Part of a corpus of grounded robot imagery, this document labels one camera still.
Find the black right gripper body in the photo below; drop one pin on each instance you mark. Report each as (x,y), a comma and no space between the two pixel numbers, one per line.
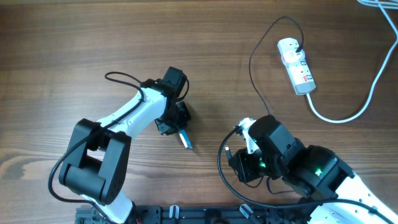
(252,165)

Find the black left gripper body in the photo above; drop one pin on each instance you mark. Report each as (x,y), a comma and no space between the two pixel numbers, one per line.
(173,121)

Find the blue screen smartphone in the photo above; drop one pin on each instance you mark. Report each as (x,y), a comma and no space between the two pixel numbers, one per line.
(185,139)

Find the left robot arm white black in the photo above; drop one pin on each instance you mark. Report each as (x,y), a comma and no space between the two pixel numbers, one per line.
(95,163)

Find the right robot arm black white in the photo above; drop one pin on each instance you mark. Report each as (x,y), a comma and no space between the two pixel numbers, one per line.
(330,190)

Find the white charger adapter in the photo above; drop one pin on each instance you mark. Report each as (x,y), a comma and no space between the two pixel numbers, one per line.
(291,57)

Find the white power strip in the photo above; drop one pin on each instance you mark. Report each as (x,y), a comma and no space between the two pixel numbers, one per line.
(299,73)

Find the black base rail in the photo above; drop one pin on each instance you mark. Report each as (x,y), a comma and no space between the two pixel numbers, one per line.
(207,215)

